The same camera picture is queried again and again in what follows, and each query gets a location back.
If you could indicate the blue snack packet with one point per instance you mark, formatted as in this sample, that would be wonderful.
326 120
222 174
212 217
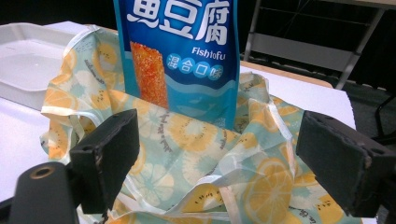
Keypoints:
193 62

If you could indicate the lemon print plastic bag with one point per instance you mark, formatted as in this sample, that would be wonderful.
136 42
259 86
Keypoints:
199 161

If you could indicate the grey metal stand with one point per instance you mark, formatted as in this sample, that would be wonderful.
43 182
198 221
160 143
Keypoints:
305 49

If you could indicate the white plastic tray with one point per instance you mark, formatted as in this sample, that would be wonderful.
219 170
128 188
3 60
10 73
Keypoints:
28 62

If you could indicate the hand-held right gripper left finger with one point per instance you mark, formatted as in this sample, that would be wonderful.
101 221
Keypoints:
106 161

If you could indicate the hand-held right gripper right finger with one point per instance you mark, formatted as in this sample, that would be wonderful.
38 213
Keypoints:
339 161

